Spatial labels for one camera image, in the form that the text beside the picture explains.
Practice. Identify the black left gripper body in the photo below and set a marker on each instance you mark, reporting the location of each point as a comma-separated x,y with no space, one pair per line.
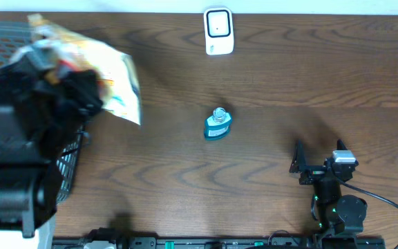
65,116

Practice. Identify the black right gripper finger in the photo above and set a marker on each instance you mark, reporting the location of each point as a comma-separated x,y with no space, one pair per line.
298,163
341,145

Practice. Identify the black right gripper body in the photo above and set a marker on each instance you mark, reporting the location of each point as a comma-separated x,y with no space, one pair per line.
313,173

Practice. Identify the yellow snack bag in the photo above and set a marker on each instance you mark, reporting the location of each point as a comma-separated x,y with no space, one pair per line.
117,79

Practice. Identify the teal mouthwash bottle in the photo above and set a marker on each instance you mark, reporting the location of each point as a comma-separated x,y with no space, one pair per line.
218,125

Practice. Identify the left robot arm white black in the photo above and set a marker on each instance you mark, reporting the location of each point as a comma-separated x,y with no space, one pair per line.
28,200

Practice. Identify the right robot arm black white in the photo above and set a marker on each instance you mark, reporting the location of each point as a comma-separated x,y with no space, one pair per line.
340,216

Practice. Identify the white barcode scanner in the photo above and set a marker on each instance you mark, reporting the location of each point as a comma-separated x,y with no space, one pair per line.
219,31

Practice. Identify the dark grey plastic basket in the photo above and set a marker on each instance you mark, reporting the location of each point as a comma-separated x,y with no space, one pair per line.
14,35

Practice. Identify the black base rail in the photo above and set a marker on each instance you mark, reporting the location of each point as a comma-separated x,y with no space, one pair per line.
110,238

